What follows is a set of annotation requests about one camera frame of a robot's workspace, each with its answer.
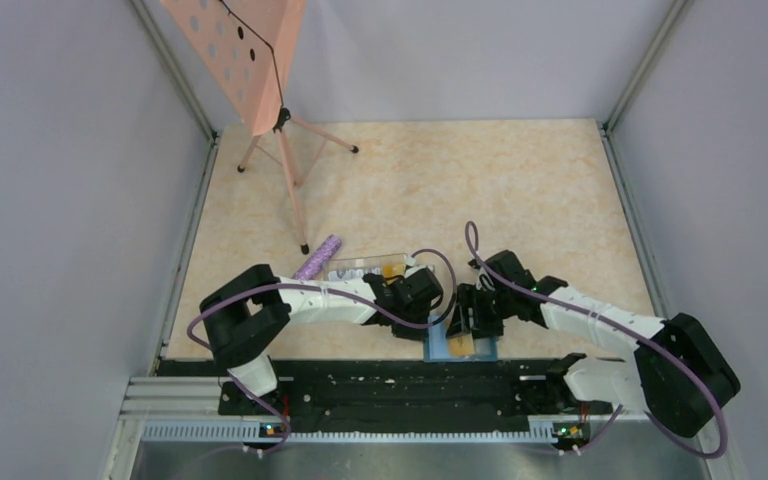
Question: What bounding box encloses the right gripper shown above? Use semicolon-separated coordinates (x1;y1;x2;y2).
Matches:
447;282;515;340

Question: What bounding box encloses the gold credit card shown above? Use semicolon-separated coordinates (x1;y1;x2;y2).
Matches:
447;336;476;357

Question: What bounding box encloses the blue leather card holder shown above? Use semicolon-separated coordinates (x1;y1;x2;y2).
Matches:
423;323;498;363

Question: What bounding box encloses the clear plastic card box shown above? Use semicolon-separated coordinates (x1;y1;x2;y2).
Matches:
322;253;407;281

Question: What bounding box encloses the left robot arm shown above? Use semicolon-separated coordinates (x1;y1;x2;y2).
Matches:
196;264;444;414

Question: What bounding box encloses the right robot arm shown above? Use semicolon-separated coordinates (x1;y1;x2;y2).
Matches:
446;250;741;438

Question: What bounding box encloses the silver credit card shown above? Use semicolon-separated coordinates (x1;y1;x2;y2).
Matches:
325;264;382;281

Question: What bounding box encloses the purple glitter microphone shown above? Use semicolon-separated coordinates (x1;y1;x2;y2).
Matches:
292;234;342;281

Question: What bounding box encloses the pink music stand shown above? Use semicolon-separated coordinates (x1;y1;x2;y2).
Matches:
161;1;359;255

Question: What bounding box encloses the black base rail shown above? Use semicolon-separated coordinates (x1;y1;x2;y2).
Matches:
157;354;635;437

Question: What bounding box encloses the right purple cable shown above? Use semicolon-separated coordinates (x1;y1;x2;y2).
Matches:
464;220;731;461

